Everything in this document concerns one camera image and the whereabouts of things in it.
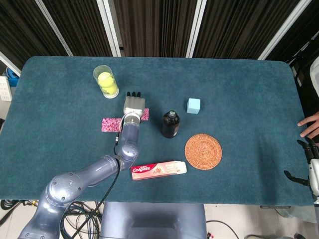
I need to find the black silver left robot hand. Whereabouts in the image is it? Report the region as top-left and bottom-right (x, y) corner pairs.
(123, 91), (147, 115)

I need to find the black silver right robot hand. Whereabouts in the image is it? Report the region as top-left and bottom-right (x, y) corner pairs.
(284, 137), (319, 197)

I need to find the bare human hand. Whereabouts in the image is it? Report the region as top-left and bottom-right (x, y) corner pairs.
(298, 116), (319, 139)

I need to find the clear plastic ball tube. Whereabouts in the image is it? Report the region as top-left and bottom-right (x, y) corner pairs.
(93, 64), (120, 99)

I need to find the yellow tennis ball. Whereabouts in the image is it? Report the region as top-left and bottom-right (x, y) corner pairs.
(100, 82), (119, 98)
(97, 72), (116, 88)

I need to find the dark glass bottle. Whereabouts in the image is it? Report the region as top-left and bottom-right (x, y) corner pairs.
(161, 110), (180, 139)

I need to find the light blue foam cube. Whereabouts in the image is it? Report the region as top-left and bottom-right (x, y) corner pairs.
(186, 98), (201, 115)

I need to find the red Colgate toothpaste box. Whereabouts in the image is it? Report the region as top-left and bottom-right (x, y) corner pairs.
(131, 160), (187, 181)

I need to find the teal velvet table cloth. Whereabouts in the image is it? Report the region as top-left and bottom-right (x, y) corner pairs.
(0, 55), (316, 207)

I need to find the dark brown pleated curtain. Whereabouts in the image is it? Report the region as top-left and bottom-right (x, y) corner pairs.
(0, 0), (319, 73)

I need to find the round woven rattan coaster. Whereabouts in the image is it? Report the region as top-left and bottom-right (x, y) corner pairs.
(184, 133), (223, 171)

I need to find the grey-blue robot torso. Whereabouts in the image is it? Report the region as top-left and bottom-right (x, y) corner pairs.
(99, 202), (207, 239)

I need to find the white power strip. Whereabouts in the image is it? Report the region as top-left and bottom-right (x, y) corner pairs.
(0, 76), (12, 102)

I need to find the white frame post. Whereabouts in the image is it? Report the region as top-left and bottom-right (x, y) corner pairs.
(96, 0), (122, 57)
(258, 0), (306, 60)
(34, 0), (74, 57)
(185, 0), (207, 58)

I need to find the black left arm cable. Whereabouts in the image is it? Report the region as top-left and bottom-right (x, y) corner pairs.
(72, 135), (121, 239)

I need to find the black floor cable bundle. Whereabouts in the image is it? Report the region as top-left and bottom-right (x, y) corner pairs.
(0, 199), (103, 239)

